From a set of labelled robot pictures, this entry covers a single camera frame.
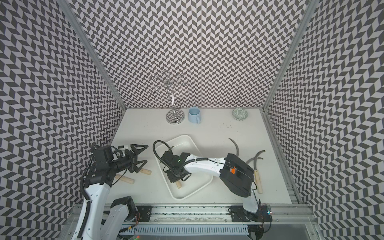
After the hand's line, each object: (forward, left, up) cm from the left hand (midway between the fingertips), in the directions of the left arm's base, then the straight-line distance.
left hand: (147, 154), depth 73 cm
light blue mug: (+39, -22, -14) cm, 47 cm away
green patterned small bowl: (+41, -57, -16) cm, 72 cm away
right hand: (-7, -12, -16) cm, 22 cm away
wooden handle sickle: (-2, +5, -17) cm, 18 cm away
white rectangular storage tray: (+16, -16, -17) cm, 28 cm away
